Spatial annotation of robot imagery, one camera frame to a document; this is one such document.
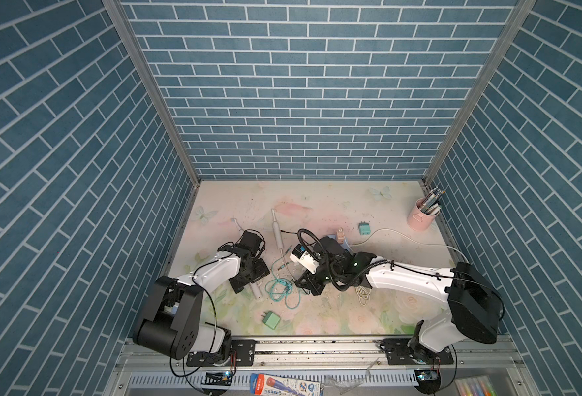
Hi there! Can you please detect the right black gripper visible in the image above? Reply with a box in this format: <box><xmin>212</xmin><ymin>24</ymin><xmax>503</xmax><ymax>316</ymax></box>
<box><xmin>292</xmin><ymin>260</ymin><xmax>342</xmax><ymax>295</ymax></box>

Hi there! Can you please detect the white electric toothbrush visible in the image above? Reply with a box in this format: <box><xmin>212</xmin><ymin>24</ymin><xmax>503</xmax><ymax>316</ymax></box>
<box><xmin>271</xmin><ymin>209</ymin><xmax>284</xmax><ymax>257</ymax></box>
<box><xmin>250</xmin><ymin>283</ymin><xmax>263</xmax><ymax>300</ymax></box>
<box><xmin>231</xmin><ymin>218</ymin><xmax>246</xmax><ymax>232</ymax></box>

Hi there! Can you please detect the pink plug adapter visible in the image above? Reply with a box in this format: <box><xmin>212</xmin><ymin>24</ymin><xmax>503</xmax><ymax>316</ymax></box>
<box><xmin>336</xmin><ymin>229</ymin><xmax>346</xmax><ymax>244</ymax></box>

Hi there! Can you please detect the green plug adapter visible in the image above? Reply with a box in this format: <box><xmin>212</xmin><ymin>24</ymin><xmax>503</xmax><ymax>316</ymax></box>
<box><xmin>263</xmin><ymin>311</ymin><xmax>281</xmax><ymax>330</ymax></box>

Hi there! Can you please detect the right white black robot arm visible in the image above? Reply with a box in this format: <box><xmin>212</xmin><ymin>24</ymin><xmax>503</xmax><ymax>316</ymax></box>
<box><xmin>289</xmin><ymin>237</ymin><xmax>505</xmax><ymax>361</ymax></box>

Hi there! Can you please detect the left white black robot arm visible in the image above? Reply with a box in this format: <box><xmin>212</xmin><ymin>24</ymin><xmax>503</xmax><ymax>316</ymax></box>
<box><xmin>133</xmin><ymin>244</ymin><xmax>268</xmax><ymax>364</ymax></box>

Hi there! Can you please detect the teal small plug adapter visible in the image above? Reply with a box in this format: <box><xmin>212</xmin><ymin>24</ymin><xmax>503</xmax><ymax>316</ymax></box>
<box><xmin>358</xmin><ymin>222</ymin><xmax>372</xmax><ymax>235</ymax></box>

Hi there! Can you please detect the pink pen holder cup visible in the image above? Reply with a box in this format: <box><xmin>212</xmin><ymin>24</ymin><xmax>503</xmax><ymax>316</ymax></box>
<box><xmin>406</xmin><ymin>198</ymin><xmax>440</xmax><ymax>231</ymax></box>

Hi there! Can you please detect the red blue package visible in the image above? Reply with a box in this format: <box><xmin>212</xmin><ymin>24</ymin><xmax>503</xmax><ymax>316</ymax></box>
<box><xmin>250</xmin><ymin>374</ymin><xmax>323</xmax><ymax>396</ymax></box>

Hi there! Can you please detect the clear plastic bag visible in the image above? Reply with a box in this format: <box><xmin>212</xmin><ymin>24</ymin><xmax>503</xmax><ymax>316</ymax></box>
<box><xmin>323</xmin><ymin>360</ymin><xmax>379</xmax><ymax>395</ymax></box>

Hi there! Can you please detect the coloured marker set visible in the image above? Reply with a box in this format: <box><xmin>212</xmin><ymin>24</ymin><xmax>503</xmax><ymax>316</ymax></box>
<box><xmin>455</xmin><ymin>376</ymin><xmax>498</xmax><ymax>396</ymax></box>

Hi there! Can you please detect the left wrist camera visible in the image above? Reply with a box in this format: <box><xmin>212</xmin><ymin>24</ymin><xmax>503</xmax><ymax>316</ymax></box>
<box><xmin>238</xmin><ymin>229</ymin><xmax>266</xmax><ymax>257</ymax></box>

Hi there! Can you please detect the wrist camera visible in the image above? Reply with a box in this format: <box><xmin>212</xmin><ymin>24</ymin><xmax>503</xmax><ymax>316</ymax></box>
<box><xmin>290</xmin><ymin>244</ymin><xmax>319</xmax><ymax>274</ymax></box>
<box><xmin>238</xmin><ymin>229</ymin><xmax>266</xmax><ymax>257</ymax></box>

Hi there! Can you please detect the teal coiled charging cable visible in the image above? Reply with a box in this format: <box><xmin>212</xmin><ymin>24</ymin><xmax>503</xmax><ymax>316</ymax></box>
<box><xmin>263</xmin><ymin>256</ymin><xmax>314</xmax><ymax>310</ymax></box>

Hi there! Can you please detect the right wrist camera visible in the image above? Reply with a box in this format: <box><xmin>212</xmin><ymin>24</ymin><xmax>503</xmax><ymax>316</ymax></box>
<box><xmin>290</xmin><ymin>244</ymin><xmax>319</xmax><ymax>274</ymax></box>

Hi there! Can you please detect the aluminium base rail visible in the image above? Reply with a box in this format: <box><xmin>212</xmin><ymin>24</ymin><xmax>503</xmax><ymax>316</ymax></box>
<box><xmin>104</xmin><ymin>336</ymin><xmax>538</xmax><ymax>395</ymax></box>

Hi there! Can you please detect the white power strip cord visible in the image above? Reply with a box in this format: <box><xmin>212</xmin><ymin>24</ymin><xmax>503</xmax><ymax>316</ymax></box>
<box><xmin>347</xmin><ymin>227</ymin><xmax>470</xmax><ymax>263</ymax></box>

